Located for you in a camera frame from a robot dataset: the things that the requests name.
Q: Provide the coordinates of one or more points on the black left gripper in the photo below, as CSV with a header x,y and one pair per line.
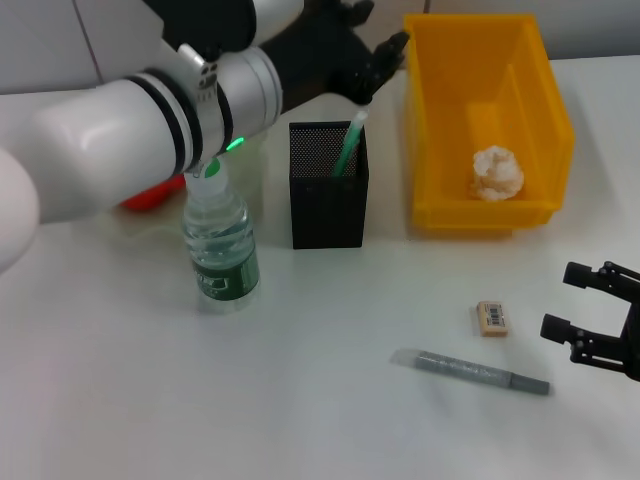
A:
x,y
320,60

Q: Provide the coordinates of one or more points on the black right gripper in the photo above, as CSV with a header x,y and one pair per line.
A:
x,y
634,325

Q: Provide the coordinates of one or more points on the beige eraser with barcode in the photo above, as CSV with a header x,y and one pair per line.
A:
x,y
494,319

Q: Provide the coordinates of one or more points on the white paper ball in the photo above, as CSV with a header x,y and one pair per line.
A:
x,y
497,172

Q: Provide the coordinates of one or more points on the clear green-label water bottle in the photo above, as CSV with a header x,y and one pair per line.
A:
x,y
220,245

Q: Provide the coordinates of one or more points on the red-orange fruit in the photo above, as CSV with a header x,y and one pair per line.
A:
x,y
150,197

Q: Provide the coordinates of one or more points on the grey marker pen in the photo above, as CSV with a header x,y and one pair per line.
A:
x,y
465,371

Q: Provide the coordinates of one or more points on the black mesh pen holder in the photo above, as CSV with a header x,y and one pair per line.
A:
x,y
327,210

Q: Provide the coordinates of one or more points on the yellow plastic bin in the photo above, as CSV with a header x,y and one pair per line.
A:
x,y
450,150

